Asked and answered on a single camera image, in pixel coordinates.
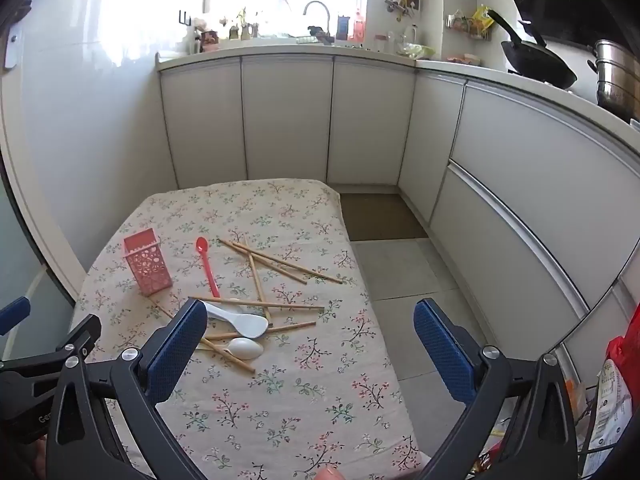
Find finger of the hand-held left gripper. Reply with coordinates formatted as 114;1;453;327
0;296;32;337
0;314;102;401

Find red patterned mat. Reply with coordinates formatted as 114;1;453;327
123;228;173;297

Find white wide-handled spoon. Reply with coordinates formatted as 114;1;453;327
202;299;269;339

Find wall spice rack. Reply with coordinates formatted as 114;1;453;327
446;5;493;41

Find stainless steel pot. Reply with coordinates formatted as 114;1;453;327
587;40;640;121

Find red plastic bag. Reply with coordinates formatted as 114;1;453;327
606;305;640;391

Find red plastic spoon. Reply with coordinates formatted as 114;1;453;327
195;236;222;299

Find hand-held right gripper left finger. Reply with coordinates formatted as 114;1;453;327
45;298;208;480

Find brown floor mat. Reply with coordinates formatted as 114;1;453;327
339;192;429;242

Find floral tablecloth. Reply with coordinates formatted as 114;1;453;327
70;178;431;480

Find white kitchen countertop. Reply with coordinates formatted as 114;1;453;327
155;42;640;131

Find green vegetable bag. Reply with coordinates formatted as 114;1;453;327
397;42;436;59

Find white printed bag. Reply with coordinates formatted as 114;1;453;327
575;360;636;476

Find pile of wooden chopsticks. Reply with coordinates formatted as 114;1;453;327
147;237;344;375

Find potted plants on windowsill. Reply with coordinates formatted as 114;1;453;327
192;7;261;53

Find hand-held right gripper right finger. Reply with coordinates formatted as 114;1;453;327
414;298;578;480

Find white oval plastic spoon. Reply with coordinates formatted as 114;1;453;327
220;337;264;361

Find white lower kitchen cabinets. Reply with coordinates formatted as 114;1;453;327
157;55;640;361

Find curved metal faucet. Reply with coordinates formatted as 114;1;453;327
303;1;332;36

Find black wok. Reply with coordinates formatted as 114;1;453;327
487;9;578;91

